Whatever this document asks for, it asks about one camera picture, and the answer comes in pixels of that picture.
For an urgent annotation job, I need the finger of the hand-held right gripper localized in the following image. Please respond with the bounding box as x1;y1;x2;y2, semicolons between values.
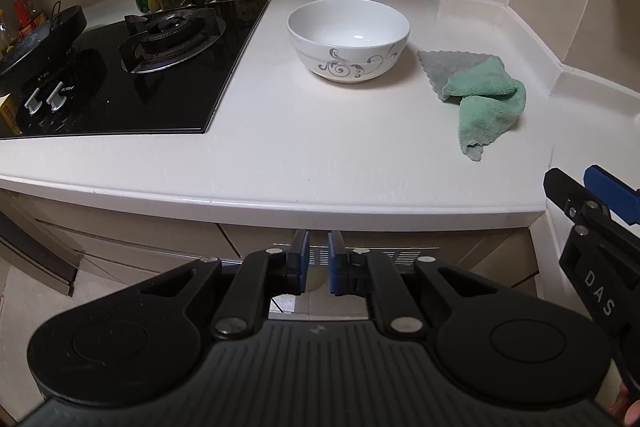
544;168;610;232
583;165;640;226

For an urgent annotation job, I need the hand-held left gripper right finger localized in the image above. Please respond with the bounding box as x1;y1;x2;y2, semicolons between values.
327;231;506;339

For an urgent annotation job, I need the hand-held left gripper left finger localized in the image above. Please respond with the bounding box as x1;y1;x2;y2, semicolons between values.
137;229;312;342

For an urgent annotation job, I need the green and grey cloth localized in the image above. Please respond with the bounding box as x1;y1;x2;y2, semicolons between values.
417;50;527;162

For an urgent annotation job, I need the white floral bowl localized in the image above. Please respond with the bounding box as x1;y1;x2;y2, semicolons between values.
287;0;411;84

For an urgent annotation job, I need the person's right hand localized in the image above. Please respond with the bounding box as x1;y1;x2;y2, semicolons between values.
611;384;640;425

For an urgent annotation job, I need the black glass gas stove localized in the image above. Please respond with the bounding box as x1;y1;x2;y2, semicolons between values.
0;0;271;140

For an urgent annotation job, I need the black stove burner grate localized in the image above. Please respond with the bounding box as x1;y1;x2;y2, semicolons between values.
119;0;227;74

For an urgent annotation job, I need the silver stove knob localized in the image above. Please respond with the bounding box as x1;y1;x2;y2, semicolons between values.
46;82;68;112
24;82;45;114

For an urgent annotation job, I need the yellow box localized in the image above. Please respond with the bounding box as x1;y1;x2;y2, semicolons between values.
0;94;23;136

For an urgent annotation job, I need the black frying pan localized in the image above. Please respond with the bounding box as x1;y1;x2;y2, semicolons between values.
0;2;88;95

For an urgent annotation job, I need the red sauce bottle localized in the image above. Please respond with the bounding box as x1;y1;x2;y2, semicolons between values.
11;0;43;35

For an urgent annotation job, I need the dark cabinet handle bar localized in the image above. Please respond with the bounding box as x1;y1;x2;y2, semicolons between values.
0;209;83;298

